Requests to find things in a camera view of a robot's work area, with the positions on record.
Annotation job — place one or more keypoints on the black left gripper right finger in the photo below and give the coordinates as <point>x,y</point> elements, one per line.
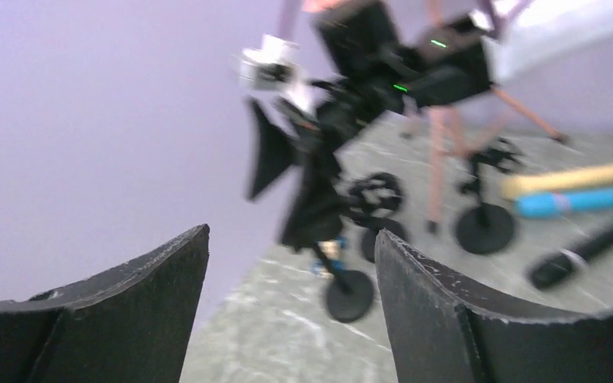
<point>444,326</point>

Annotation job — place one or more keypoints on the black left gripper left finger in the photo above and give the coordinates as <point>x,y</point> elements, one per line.
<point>130,323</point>

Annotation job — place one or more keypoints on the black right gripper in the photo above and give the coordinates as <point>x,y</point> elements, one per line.
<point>325,115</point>

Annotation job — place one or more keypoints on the black shock-mount round stand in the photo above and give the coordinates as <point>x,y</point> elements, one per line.
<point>373,201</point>

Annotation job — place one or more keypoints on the black microphone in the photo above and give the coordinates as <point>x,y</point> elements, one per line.
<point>558,266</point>

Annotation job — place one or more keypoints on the black round-base tall stand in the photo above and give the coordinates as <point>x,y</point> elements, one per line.
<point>350,294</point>

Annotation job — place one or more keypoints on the blue microphone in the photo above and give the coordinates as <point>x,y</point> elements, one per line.
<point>551,204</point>

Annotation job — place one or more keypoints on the black round-base clip stand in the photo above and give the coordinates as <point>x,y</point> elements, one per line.
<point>486,228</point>

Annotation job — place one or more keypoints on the cream yellow microphone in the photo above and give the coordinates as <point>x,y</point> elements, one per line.
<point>512,187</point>

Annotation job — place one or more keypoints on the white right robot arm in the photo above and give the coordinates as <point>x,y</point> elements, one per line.
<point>544,31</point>

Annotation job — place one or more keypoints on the pink perforated music stand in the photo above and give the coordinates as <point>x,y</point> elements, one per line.
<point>438,158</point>

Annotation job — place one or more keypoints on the cream blue toy brick car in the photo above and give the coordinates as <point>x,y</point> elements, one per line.
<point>334,250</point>

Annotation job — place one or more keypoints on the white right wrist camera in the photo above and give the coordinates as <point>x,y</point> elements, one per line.
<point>274,67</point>

